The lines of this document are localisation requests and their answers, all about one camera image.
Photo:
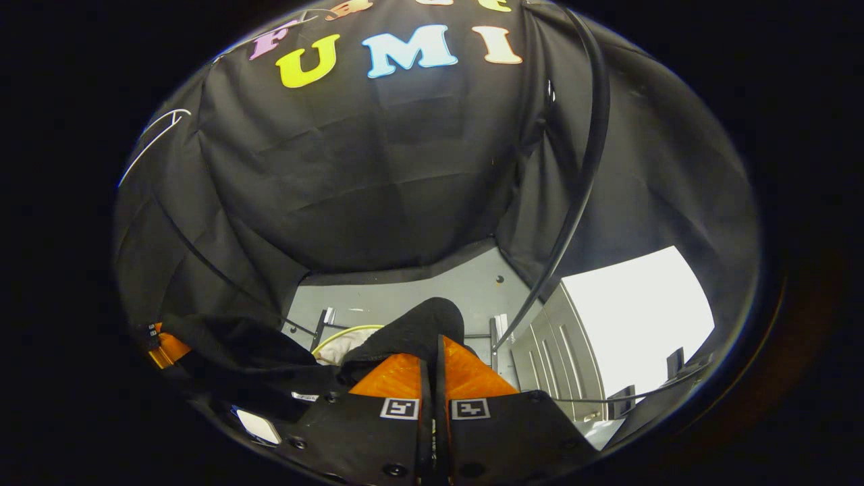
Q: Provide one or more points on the black backdrop cloth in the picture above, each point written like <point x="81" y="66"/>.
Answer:
<point x="371" y="169"/>

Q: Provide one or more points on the grey panelled cabinet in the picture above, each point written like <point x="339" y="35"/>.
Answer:
<point x="560" y="358"/>

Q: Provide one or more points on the small black post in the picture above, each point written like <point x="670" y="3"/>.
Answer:
<point x="622" y="401"/>
<point x="676" y="362"/>

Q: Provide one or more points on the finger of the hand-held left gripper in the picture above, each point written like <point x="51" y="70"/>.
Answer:
<point x="169" y="347"/>

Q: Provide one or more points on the white paper garment tag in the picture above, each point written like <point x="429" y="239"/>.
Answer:
<point x="256" y="426"/>

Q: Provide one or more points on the black knit garment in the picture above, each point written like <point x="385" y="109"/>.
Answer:
<point x="418" y="324"/>

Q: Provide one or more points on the small metal clip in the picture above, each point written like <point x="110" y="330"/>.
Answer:
<point x="549" y="91"/>

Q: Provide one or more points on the white flat panel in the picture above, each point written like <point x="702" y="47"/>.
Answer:
<point x="634" y="317"/>

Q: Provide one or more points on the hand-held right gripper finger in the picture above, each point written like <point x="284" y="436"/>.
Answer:
<point x="426" y="425"/>
<point x="441" y="425"/>

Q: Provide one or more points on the cream laundry hamper yellow rim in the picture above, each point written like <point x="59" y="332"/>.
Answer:
<point x="337" y="347"/>

